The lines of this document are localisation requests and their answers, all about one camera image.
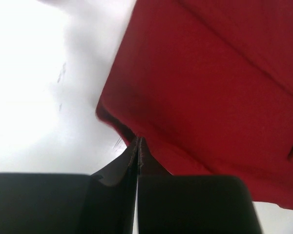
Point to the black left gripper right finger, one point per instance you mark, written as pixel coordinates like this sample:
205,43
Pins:
201,204

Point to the dark red t shirt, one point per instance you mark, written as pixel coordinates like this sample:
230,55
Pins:
209,85

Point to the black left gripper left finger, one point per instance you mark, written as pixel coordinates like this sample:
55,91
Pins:
100,203

